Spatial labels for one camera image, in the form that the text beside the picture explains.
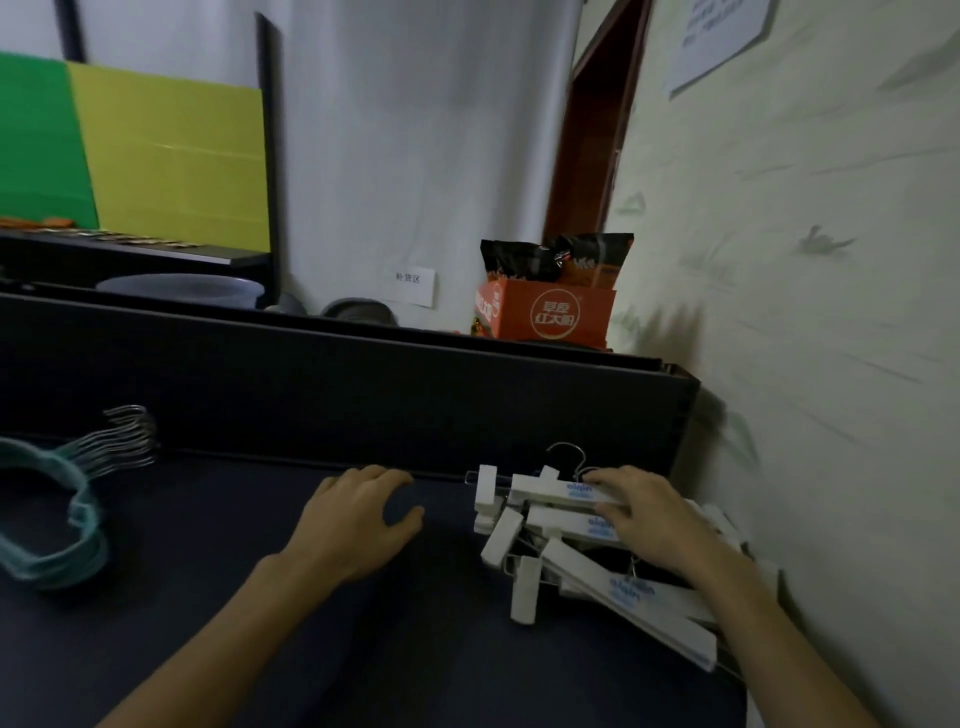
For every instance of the grey round container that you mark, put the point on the grey round container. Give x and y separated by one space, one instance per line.
360 311

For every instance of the yellow wall panel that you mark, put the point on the yellow wall panel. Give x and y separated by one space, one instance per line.
172 150

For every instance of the person's right hand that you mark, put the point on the person's right hand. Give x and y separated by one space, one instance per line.
667 532

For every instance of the person's left forearm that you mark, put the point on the person's left forearm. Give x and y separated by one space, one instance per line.
225 652

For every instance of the black back panel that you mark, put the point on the black back panel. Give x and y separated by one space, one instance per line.
300 382

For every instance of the brown door frame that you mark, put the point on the brown door frame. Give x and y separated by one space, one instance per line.
592 150

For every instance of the small white label sign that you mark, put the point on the small white label sign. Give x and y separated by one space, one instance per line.
409 281

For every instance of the person's left hand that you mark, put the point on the person's left hand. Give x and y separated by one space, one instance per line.
345 532

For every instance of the person's right forearm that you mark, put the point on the person's right forearm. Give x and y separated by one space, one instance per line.
787 652

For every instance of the orange snack carton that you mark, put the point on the orange snack carton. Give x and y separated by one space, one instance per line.
555 315

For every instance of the green wall panel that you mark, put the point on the green wall panel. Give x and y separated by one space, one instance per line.
37 135

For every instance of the lavender plastic basin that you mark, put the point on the lavender plastic basin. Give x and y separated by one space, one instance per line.
180 289

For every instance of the grey wall shelf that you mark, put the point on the grey wall shelf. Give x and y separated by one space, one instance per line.
225 259

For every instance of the pile of white clip hangers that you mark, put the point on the pile of white clip hangers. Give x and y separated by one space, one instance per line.
637 600

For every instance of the orange snack packets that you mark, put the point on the orange snack packets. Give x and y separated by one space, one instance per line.
52 223

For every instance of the stack of teal hangers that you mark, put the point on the stack of teal hangers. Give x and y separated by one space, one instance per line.
94 547

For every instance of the white wall notice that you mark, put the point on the white wall notice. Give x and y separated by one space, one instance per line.
712 37

